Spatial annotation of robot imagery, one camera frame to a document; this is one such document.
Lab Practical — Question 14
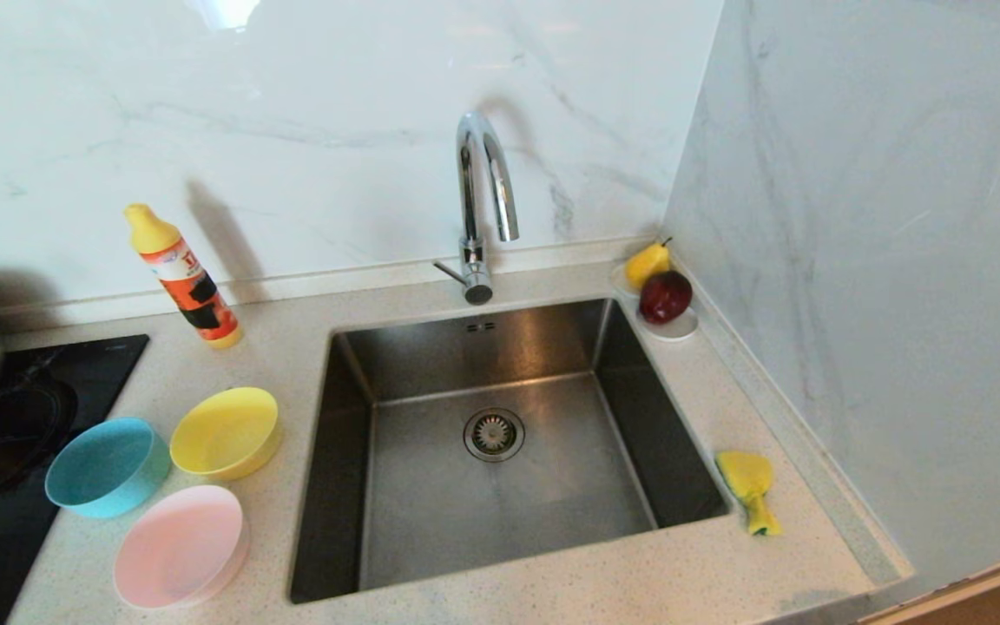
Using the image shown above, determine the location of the yellow capped dish soap bottle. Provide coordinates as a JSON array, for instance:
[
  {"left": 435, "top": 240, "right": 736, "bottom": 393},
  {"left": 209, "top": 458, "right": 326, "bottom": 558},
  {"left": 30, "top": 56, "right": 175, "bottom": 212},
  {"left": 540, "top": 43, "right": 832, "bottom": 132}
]
[{"left": 124, "top": 202, "right": 243, "bottom": 351}]

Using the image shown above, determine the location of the stainless steel sink basin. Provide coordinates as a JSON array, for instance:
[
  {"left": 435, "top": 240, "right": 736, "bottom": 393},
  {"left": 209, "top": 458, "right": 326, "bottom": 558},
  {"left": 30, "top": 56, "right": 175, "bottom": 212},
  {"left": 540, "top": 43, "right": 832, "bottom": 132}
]
[{"left": 288, "top": 296, "right": 734, "bottom": 606}]

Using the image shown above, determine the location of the yellow green sponge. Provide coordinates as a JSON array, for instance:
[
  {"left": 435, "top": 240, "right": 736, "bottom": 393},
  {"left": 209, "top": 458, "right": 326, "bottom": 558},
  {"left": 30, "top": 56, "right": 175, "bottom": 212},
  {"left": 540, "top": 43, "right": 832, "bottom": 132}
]
[{"left": 715, "top": 450, "right": 784, "bottom": 537}]

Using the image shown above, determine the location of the chrome gooseneck faucet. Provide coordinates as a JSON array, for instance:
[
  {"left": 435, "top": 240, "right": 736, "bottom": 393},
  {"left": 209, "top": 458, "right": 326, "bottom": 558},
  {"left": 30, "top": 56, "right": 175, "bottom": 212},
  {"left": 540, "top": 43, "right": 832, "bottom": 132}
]
[{"left": 432, "top": 110, "right": 521, "bottom": 306}]

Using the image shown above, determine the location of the round metal drain strainer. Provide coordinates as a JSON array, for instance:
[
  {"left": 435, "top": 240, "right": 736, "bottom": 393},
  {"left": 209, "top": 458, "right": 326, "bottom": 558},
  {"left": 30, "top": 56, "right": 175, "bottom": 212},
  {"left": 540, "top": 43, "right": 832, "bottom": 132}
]
[{"left": 464, "top": 408, "right": 526, "bottom": 463}]

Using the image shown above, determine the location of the yellow pear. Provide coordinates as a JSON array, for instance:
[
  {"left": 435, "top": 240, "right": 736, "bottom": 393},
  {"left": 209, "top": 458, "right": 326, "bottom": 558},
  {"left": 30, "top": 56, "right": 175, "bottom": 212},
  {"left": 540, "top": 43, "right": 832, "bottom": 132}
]
[{"left": 624, "top": 236, "right": 673, "bottom": 291}]

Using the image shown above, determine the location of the dark red apple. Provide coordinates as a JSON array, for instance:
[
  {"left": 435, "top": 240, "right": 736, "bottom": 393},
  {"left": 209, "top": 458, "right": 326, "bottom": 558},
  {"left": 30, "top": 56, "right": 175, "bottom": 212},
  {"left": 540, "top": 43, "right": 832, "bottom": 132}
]
[{"left": 638, "top": 270, "right": 694, "bottom": 326}]

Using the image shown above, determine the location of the small white plate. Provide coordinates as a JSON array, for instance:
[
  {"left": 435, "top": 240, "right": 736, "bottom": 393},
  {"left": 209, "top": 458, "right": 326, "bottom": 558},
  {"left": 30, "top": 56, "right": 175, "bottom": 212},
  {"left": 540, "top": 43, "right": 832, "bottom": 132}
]
[{"left": 610, "top": 260, "right": 701, "bottom": 342}]

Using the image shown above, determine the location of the yellow plastic bowl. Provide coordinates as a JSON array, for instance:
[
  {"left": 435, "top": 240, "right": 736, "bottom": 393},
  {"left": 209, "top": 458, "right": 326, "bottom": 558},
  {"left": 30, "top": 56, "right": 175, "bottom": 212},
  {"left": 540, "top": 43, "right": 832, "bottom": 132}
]
[{"left": 169, "top": 387, "right": 282, "bottom": 483}]

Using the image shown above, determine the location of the pink plastic bowl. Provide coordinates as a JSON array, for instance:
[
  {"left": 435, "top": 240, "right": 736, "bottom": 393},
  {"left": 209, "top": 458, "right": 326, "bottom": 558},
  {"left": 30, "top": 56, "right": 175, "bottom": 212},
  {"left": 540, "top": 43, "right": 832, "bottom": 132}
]
[{"left": 113, "top": 484, "right": 250, "bottom": 610}]

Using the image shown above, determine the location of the blue plastic bowl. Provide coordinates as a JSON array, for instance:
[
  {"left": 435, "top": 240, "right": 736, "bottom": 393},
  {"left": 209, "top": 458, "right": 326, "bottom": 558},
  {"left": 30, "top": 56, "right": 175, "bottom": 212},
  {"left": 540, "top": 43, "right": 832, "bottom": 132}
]
[{"left": 44, "top": 417, "right": 173, "bottom": 520}]

